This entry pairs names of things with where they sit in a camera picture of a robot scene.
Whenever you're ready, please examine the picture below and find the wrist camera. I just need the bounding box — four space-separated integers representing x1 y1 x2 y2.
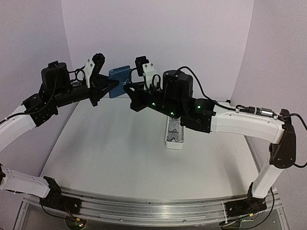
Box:
83 53 105 89
135 56 160 91

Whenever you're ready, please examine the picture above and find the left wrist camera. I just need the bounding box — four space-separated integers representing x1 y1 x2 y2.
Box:
83 53 105 89

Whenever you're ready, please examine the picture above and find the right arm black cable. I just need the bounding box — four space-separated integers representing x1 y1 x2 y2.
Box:
176 66 237 111

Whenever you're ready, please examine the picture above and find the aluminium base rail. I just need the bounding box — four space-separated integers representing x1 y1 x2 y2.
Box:
14 188 289 230

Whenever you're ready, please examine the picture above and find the white plastic tray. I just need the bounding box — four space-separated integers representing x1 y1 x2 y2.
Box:
165 116 185 150

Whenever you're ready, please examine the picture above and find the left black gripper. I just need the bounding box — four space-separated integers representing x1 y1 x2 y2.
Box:
52 74 119 108

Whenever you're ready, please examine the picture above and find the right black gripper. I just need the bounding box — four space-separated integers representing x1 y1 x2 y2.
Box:
123 80 183 120

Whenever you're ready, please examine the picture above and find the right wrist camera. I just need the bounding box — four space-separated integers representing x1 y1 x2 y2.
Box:
135 56 160 91

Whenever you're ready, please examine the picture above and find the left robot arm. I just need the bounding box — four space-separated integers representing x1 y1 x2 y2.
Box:
0 61 119 215

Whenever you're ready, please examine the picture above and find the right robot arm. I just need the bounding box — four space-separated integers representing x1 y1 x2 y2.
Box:
123 68 296 217

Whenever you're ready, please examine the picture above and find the blue card holder wallet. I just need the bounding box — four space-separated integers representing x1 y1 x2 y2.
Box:
109 65 130 99

